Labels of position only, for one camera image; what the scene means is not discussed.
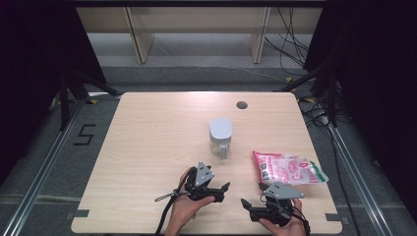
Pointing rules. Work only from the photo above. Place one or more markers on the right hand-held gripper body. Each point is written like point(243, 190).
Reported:
point(278, 191)

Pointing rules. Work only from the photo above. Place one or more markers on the black metal stand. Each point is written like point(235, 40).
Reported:
point(331, 95)
point(65, 98)

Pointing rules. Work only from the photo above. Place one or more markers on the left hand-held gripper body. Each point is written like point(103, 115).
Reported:
point(204, 175)

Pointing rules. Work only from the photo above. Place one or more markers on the metal floor rail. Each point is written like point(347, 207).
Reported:
point(39, 177)
point(357, 183)

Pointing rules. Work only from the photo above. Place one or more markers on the person's right hand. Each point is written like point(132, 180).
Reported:
point(290, 230)

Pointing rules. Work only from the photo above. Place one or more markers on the pink and green plastic bag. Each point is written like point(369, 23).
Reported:
point(288, 168)

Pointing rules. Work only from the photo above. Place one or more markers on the black curtain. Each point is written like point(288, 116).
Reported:
point(377, 82)
point(32, 65)

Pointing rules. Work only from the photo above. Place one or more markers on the person's left hand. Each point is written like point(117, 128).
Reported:
point(183, 209)

